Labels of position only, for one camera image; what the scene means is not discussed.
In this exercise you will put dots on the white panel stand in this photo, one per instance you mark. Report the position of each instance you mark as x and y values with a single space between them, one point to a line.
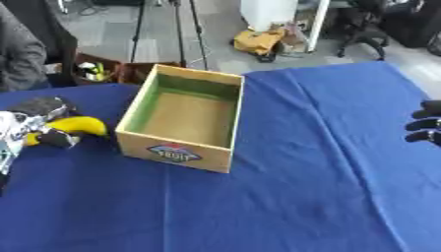
281 19

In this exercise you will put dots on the tan cardboard box green inside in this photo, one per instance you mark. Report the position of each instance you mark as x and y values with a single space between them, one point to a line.
183 118

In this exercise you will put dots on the yellow bag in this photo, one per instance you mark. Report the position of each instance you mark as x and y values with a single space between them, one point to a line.
257 41

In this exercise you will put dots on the black office chair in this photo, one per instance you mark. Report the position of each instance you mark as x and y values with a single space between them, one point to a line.
362 26

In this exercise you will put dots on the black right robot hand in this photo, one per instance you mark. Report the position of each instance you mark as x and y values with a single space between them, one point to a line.
426 126

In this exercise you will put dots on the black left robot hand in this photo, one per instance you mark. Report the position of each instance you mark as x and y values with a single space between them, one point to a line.
46 106

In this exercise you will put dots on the person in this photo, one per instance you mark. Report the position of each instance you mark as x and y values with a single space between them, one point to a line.
23 49

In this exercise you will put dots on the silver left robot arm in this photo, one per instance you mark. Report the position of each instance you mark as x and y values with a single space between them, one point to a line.
14 131

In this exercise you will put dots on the brown open crate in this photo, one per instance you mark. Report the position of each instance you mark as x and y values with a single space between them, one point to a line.
109 72

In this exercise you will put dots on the black tripod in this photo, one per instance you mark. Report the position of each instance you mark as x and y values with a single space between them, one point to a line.
172 32

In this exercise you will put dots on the yellow toy banana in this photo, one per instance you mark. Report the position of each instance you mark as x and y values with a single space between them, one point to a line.
80 125

